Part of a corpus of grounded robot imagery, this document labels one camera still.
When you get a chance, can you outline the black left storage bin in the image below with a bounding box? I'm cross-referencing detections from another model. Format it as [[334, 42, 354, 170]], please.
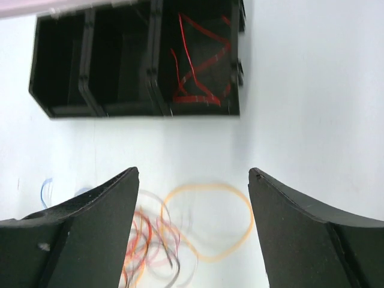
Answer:
[[29, 9, 97, 118]]

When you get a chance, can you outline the blue wire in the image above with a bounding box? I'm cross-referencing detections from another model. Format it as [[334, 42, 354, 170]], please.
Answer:
[[40, 177, 91, 209]]

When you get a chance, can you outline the black middle storage bin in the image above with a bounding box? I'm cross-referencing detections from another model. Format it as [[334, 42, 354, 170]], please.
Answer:
[[79, 1, 170, 118]]

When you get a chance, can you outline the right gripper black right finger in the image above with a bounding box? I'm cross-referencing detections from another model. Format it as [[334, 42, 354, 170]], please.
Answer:
[[248, 168, 383, 288]]

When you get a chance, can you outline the red wire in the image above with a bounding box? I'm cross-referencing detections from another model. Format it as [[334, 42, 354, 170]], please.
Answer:
[[170, 12, 232, 106]]

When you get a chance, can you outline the black storage bin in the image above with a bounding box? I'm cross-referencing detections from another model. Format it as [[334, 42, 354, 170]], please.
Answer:
[[29, 9, 97, 118], [157, 1, 245, 116], [79, 1, 170, 118]]

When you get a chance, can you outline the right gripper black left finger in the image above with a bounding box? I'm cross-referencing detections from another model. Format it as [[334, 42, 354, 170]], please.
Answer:
[[1, 167, 139, 287]]

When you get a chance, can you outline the black right storage bin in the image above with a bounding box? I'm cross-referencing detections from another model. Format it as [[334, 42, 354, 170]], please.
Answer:
[[157, 1, 245, 116]]

